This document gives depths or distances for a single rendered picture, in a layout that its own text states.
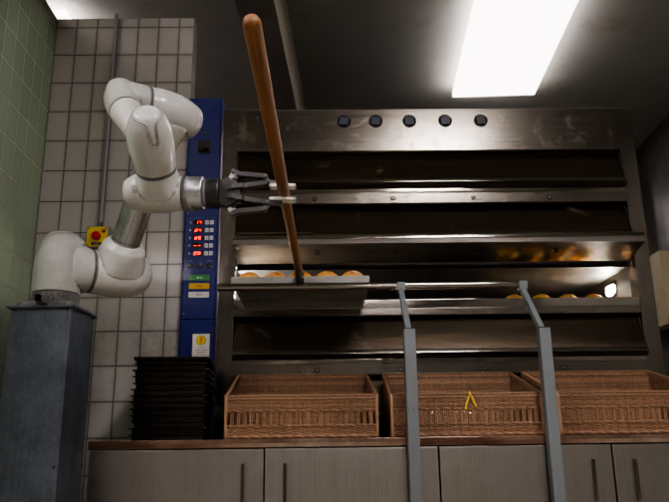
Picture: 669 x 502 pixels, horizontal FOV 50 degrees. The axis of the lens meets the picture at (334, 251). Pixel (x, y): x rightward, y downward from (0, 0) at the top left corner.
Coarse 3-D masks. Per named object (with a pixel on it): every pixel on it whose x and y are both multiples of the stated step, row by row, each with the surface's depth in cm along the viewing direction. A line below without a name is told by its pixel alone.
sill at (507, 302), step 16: (240, 304) 318; (256, 304) 318; (272, 304) 318; (288, 304) 318; (304, 304) 318; (320, 304) 319; (336, 304) 319; (352, 304) 319; (368, 304) 319; (384, 304) 319; (416, 304) 319; (432, 304) 319; (448, 304) 319; (464, 304) 319; (480, 304) 319; (496, 304) 320; (512, 304) 320; (544, 304) 320; (560, 304) 320; (576, 304) 320; (592, 304) 320; (608, 304) 320; (624, 304) 320
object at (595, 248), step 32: (256, 256) 321; (288, 256) 321; (320, 256) 322; (352, 256) 322; (384, 256) 323; (416, 256) 323; (448, 256) 324; (480, 256) 324; (512, 256) 325; (544, 256) 325; (576, 256) 326; (608, 256) 326
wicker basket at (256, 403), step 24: (240, 384) 304; (264, 384) 304; (288, 384) 304; (312, 384) 305; (336, 384) 305; (360, 384) 305; (240, 408) 257; (264, 408) 257; (288, 408) 257; (312, 408) 258; (336, 408) 300; (360, 408) 259; (240, 432) 255; (264, 432) 255; (288, 432) 256; (312, 432) 256; (336, 432) 256; (360, 432) 256
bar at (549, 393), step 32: (224, 288) 282; (256, 288) 282; (288, 288) 282; (320, 288) 282; (352, 288) 283; (384, 288) 283; (416, 288) 283; (448, 288) 284; (480, 288) 284; (512, 288) 285; (544, 352) 254; (416, 384) 250; (544, 384) 251; (416, 416) 247; (544, 416) 251; (416, 448) 245; (416, 480) 242
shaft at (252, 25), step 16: (256, 16) 113; (256, 32) 114; (256, 48) 118; (256, 64) 123; (256, 80) 129; (272, 96) 136; (272, 112) 142; (272, 128) 148; (272, 144) 156; (272, 160) 166; (288, 192) 187; (288, 208) 198; (288, 224) 212
